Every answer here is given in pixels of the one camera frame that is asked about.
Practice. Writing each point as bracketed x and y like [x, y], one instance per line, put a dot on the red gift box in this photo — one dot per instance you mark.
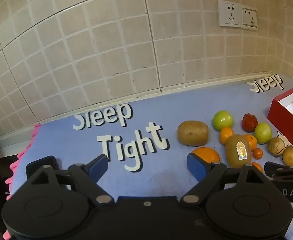
[279, 115]

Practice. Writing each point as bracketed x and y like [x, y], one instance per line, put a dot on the white wall socket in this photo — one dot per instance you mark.
[230, 13]

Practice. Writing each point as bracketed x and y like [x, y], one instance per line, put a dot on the tiny tangerine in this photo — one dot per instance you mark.
[258, 153]

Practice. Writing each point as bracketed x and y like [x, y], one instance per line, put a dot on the plain brown kiwi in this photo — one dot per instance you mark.
[192, 133]

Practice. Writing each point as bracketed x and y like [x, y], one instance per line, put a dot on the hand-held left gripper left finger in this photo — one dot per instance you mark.
[99, 166]

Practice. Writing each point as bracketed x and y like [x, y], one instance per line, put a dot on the beige round fruit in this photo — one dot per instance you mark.
[276, 147]
[291, 156]

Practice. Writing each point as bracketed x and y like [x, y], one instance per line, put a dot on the cream wall socket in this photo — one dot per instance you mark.
[249, 18]

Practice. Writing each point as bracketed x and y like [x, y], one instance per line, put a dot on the brown kiwi with sticker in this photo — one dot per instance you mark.
[236, 152]

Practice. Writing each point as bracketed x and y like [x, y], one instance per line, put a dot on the red strawberry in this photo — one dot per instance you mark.
[249, 122]

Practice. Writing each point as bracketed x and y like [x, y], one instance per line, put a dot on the green apple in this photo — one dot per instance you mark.
[263, 133]
[222, 120]

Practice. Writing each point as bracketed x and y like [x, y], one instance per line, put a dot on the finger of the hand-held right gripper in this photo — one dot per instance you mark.
[284, 171]

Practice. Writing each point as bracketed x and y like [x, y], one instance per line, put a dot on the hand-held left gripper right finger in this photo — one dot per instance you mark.
[195, 166]

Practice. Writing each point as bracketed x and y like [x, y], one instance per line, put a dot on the small tangerine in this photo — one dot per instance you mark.
[226, 135]
[252, 142]
[258, 167]

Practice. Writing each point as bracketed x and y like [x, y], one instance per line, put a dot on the large orange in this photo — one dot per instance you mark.
[207, 155]

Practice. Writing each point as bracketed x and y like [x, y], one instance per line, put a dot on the blue printed mat pink fringe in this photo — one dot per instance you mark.
[186, 100]

